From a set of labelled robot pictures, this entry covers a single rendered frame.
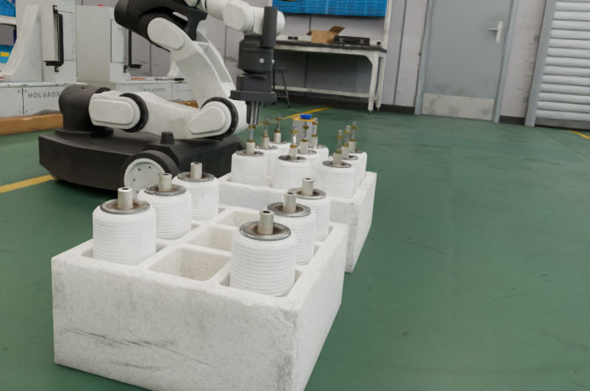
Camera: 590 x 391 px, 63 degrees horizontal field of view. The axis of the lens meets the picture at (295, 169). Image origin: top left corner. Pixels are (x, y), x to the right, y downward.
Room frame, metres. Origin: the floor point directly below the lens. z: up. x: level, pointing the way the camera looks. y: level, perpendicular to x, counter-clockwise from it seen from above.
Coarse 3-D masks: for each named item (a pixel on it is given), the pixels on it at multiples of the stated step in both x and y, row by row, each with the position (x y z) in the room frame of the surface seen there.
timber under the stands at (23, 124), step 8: (184, 104) 4.39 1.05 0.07; (192, 104) 4.53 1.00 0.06; (0, 120) 2.56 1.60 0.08; (8, 120) 2.60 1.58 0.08; (16, 120) 2.65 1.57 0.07; (24, 120) 2.70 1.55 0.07; (32, 120) 2.76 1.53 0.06; (40, 120) 2.81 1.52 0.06; (48, 120) 2.87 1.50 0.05; (56, 120) 2.93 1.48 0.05; (0, 128) 2.55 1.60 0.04; (8, 128) 2.60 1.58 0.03; (16, 128) 2.65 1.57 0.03; (24, 128) 2.70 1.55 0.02; (32, 128) 2.76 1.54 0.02; (40, 128) 2.81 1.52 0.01; (48, 128) 2.87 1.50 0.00
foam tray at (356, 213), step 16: (224, 176) 1.28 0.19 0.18; (368, 176) 1.42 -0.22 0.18; (224, 192) 1.20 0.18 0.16; (240, 192) 1.19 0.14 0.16; (256, 192) 1.18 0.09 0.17; (272, 192) 1.17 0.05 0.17; (368, 192) 1.28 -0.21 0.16; (256, 208) 1.18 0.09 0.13; (336, 208) 1.12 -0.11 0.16; (352, 208) 1.11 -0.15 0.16; (368, 208) 1.33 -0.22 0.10; (352, 224) 1.11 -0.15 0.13; (368, 224) 1.39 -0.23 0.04; (352, 240) 1.11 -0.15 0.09; (352, 256) 1.11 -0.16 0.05
